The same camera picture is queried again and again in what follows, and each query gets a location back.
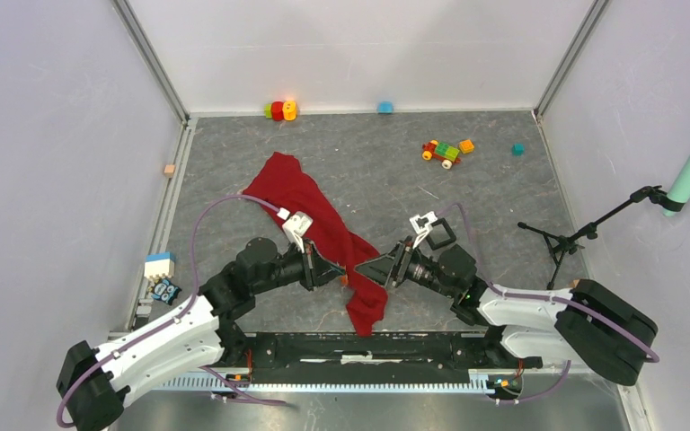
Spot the blue owl toy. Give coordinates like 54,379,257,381
149,279,182,305

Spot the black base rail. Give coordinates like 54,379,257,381
212,331,544,384

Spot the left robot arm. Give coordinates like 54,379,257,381
56,237,346,430

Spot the red garment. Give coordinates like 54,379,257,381
244,152,387,337

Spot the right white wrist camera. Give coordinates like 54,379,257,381
409,211,438,249

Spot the black mini tripod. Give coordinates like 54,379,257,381
517,185,683,291

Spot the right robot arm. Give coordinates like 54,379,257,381
356,241,659,386

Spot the blue white block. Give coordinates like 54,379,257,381
143,251,176,282

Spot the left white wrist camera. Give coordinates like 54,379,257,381
276,207,314,252

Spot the blue dome block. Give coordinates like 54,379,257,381
376,101,394,115

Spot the small wooden cube on rail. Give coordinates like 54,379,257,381
163,164,176,179

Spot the colourful toy brick car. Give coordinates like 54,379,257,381
421,140,461,170

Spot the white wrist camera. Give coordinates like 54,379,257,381
409,211,438,249
276,207,314,252

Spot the black square display box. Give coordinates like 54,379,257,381
426,218,457,251

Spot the orange toy brick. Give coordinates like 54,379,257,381
458,139,475,154

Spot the teal cube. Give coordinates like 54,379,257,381
511,143,526,156

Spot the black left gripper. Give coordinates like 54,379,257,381
252,236,346,295

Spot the green red orange toy stack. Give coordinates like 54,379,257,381
264,101,298,121

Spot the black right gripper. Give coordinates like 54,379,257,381
353,236,456,299

